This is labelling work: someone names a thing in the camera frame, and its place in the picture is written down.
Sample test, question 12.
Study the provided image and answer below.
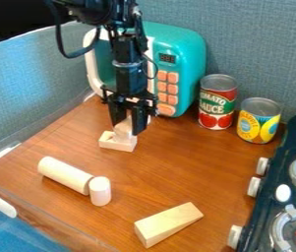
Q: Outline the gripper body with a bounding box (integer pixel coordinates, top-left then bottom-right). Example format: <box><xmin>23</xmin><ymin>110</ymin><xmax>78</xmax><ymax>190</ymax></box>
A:
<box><xmin>99</xmin><ymin>62</ymin><xmax>161</xmax><ymax>118</ymax></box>

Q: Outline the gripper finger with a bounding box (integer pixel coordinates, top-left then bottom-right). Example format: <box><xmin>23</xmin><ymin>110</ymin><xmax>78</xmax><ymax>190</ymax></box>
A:
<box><xmin>106</xmin><ymin>99</ymin><xmax>131</xmax><ymax>128</ymax></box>
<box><xmin>129</xmin><ymin>99</ymin><xmax>153</xmax><ymax>136</ymax></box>

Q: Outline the small white wooden block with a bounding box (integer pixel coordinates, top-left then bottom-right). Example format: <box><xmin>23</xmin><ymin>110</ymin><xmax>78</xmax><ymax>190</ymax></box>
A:
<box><xmin>111</xmin><ymin>115</ymin><xmax>135</xmax><ymax>144</ymax></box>

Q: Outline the square white wooden block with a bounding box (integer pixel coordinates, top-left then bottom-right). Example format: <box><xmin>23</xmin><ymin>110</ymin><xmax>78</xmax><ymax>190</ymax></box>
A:
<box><xmin>97</xmin><ymin>130</ymin><xmax>139</xmax><ymax>154</ymax></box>

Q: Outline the toy microwave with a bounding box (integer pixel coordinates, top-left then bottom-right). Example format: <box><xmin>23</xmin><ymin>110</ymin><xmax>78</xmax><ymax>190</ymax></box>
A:
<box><xmin>82</xmin><ymin>21</ymin><xmax>209</xmax><ymax>119</ymax></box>

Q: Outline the red tomato sauce can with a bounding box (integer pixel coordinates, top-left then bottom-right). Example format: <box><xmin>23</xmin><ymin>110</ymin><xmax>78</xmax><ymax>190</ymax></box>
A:
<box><xmin>196</xmin><ymin>73</ymin><xmax>240</xmax><ymax>131</ymax></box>

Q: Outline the short white wooden cylinder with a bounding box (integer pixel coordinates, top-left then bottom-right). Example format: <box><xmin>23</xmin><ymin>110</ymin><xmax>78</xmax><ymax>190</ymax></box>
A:
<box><xmin>87</xmin><ymin>175</ymin><xmax>114</xmax><ymax>208</ymax></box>

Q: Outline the long white wooden cylinder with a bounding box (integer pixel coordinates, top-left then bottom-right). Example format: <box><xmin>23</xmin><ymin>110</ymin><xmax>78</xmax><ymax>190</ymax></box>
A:
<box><xmin>35</xmin><ymin>156</ymin><xmax>96</xmax><ymax>197</ymax></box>

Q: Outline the white wooden wedge block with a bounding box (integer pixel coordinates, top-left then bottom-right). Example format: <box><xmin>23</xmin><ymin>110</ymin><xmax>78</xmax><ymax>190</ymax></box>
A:
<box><xmin>131</xmin><ymin>201</ymin><xmax>206</xmax><ymax>250</ymax></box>

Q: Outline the yellow can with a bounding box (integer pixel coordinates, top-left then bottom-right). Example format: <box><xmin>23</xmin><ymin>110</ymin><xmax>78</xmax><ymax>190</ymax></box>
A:
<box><xmin>235</xmin><ymin>96</ymin><xmax>283</xmax><ymax>145</ymax></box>

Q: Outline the toy stove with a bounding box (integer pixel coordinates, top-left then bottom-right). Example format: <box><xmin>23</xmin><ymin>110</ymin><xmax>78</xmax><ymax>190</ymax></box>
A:
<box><xmin>226</xmin><ymin>111</ymin><xmax>296</xmax><ymax>252</ymax></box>

